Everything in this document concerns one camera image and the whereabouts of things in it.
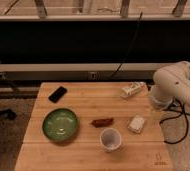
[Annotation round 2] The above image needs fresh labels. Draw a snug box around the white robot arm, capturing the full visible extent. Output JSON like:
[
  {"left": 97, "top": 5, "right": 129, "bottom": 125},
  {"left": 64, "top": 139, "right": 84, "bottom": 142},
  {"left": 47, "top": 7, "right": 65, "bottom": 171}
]
[{"left": 148, "top": 61, "right": 190, "bottom": 109}]

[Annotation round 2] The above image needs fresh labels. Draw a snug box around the green ceramic bowl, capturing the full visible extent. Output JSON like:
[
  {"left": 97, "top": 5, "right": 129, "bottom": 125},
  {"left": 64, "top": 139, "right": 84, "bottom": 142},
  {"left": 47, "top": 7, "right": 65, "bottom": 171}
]
[{"left": 42, "top": 108, "right": 79, "bottom": 143}]

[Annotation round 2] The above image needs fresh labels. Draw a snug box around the black smartphone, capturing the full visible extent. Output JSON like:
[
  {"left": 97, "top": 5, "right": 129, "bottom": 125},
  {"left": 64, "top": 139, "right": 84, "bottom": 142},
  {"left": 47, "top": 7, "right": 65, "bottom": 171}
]
[{"left": 48, "top": 86, "right": 67, "bottom": 103}]

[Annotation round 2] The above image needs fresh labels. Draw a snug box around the brown sausage toy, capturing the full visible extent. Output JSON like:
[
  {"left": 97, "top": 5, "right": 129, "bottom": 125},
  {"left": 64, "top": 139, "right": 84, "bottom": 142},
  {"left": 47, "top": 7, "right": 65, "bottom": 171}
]
[{"left": 91, "top": 118, "right": 114, "bottom": 128}]

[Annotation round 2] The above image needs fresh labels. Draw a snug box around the white wrapped packet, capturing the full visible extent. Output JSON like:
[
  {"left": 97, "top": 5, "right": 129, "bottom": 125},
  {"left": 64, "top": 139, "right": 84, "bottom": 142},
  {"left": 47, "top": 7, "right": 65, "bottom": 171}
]
[{"left": 128, "top": 115, "right": 146, "bottom": 134}]

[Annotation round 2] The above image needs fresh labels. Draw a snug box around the black office chair base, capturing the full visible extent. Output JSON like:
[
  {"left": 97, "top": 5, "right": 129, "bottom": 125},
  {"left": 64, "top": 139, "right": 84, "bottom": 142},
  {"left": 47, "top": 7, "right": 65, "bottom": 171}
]
[{"left": 0, "top": 109, "right": 17, "bottom": 120}]

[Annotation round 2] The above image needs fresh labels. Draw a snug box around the black cable on floor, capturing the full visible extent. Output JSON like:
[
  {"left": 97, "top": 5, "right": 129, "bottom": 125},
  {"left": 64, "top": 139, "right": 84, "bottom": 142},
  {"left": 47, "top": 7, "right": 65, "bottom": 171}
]
[{"left": 159, "top": 98, "right": 190, "bottom": 145}]

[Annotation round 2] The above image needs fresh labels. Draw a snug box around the black hanging cable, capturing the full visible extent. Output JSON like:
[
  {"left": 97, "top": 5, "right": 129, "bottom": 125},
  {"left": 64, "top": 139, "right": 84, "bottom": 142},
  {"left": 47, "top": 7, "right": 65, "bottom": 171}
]
[{"left": 108, "top": 12, "right": 144, "bottom": 81}]

